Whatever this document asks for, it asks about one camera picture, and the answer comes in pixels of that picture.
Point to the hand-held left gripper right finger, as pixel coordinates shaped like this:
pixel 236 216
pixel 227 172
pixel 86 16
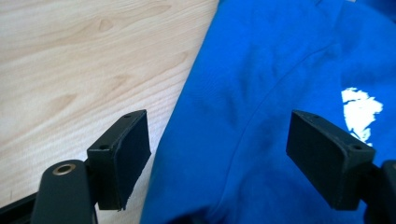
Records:
pixel 330 161

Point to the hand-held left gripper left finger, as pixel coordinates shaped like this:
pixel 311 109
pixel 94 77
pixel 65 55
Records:
pixel 121 161

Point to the blue printed t-shirt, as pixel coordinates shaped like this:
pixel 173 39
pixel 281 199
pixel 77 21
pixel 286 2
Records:
pixel 249 62

